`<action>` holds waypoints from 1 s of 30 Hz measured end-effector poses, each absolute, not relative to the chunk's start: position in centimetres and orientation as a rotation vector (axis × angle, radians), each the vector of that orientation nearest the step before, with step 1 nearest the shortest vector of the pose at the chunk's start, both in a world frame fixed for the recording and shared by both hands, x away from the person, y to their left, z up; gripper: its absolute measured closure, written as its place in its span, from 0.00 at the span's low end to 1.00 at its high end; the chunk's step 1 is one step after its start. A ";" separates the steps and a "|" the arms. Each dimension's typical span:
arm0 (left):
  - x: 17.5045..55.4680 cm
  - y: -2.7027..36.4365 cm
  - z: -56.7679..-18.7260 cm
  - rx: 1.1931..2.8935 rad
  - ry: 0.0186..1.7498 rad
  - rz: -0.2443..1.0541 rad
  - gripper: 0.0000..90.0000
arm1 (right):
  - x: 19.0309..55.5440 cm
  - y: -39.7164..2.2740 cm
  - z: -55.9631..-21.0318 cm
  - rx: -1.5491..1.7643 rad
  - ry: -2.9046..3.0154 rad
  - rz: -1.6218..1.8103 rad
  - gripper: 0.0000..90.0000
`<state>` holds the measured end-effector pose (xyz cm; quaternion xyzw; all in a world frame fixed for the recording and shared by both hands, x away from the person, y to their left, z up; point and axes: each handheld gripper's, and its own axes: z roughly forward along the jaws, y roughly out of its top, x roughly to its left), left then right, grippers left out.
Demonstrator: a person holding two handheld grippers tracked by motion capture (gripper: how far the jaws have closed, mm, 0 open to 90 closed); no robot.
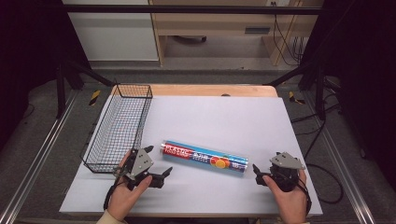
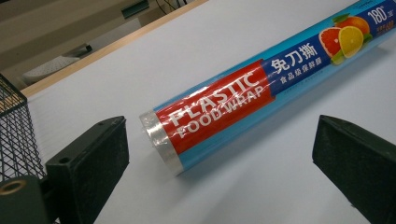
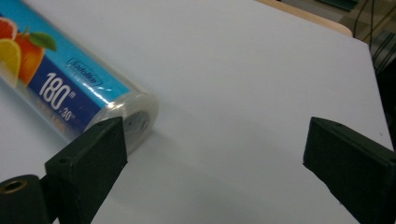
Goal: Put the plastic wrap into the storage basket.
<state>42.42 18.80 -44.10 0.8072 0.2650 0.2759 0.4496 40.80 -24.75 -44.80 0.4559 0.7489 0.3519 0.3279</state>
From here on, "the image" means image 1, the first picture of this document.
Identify blue foil roll box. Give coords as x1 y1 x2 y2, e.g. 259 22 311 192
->
159 140 249 179

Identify black hanging cables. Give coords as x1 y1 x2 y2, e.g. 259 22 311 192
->
270 1 306 67

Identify person's left hand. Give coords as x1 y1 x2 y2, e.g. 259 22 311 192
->
106 150 154 222

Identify white cabinet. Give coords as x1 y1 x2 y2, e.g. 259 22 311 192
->
61 0 160 63

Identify aluminium floor rail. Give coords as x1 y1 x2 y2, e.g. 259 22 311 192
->
303 90 377 224
0 90 79 224

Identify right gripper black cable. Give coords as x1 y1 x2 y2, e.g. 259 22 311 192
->
297 177 313 217

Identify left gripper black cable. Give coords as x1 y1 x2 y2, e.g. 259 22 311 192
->
103 178 126 211

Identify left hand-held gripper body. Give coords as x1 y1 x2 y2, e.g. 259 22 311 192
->
115 147 155 191

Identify black wire basket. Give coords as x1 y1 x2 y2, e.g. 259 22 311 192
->
79 82 154 175

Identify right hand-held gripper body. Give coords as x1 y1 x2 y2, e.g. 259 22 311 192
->
268 151 306 193

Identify black floor cable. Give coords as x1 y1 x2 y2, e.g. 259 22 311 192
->
290 102 346 205

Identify dark curtain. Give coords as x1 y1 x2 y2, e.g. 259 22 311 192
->
0 0 92 150
300 0 396 190

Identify black metal stand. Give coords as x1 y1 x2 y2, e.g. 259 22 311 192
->
55 57 115 119
267 60 327 121

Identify white table mat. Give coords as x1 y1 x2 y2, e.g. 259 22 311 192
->
58 94 324 218

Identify wooden shelf unit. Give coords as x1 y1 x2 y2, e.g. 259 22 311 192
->
148 0 325 67

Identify person's right hand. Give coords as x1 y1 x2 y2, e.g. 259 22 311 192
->
262 170 309 224

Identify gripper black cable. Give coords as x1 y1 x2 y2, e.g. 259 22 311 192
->
103 178 126 211
297 177 313 217

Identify black horizontal frame bar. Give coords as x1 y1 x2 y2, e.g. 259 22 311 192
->
61 4 326 16

